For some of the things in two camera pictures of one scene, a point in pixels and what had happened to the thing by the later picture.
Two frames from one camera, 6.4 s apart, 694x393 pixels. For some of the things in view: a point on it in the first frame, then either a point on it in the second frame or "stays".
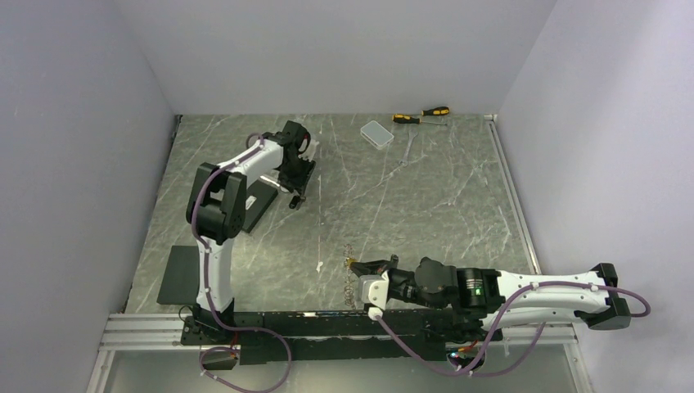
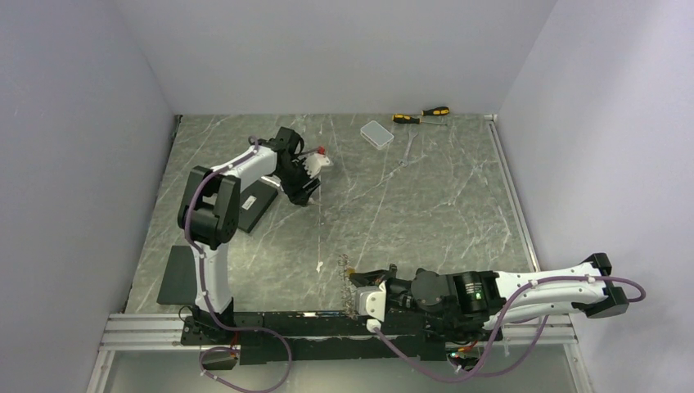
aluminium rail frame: (163, 332) stays
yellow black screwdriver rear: (438, 110) stays
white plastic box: (377, 135) stays
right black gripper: (371, 268) -> (369, 277)
